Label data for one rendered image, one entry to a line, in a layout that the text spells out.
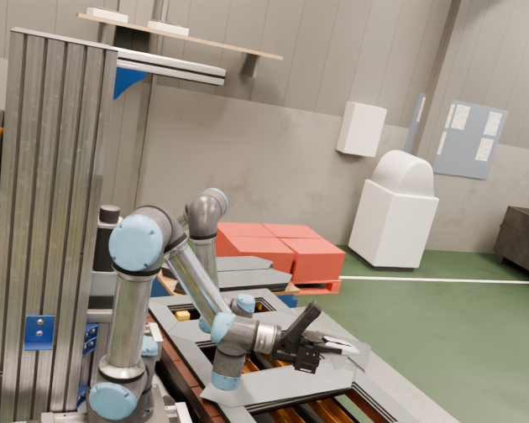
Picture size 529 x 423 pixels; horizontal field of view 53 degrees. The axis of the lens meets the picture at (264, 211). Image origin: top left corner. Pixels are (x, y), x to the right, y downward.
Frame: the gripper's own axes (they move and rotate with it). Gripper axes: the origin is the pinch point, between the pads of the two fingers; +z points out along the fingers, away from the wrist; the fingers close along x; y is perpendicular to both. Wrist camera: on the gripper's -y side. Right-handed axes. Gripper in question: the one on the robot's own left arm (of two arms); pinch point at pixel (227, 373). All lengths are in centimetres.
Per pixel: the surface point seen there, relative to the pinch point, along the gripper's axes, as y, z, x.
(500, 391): -27, 85, 276
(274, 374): 5.3, 0.7, 19.7
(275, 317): -37, 1, 48
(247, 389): 10.6, 0.7, 3.5
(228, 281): -78, 1, 42
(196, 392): 4.4, 2.8, -15.5
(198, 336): -28.9, 0.9, 0.7
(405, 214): -235, 14, 360
